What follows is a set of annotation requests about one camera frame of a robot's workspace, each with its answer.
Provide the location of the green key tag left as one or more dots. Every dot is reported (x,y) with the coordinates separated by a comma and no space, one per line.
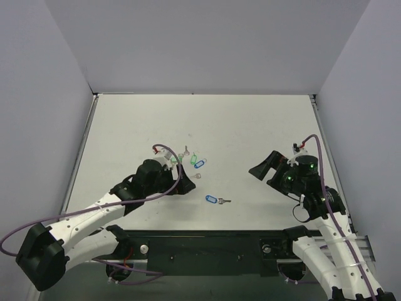
(177,159)

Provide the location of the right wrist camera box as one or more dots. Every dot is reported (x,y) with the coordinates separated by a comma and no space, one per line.
(298,150)

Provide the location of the blue key tag upper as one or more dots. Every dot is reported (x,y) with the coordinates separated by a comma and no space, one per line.
(199,164)

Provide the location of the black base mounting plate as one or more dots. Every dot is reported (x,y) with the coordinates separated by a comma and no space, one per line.
(209,253)

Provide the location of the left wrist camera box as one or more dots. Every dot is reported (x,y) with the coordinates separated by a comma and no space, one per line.
(163,157)

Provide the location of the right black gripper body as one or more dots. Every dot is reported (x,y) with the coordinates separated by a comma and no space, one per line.
(277,171)

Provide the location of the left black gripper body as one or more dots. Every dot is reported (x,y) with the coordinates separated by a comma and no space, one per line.
(177,180)

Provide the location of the green key tag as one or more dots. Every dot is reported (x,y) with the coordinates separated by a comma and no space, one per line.
(177,159)
(193,159)

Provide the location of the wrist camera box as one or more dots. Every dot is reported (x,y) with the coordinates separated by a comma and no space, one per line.
(163,157)
(298,150)

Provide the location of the blue key tag with ring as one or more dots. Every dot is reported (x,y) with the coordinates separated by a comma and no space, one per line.
(211,199)

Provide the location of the green key tag right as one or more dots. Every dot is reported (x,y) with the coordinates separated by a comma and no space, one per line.
(193,159)

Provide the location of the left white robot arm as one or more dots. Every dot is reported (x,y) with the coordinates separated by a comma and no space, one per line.
(48,251)

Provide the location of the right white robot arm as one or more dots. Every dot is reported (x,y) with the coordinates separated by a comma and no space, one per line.
(344,275)

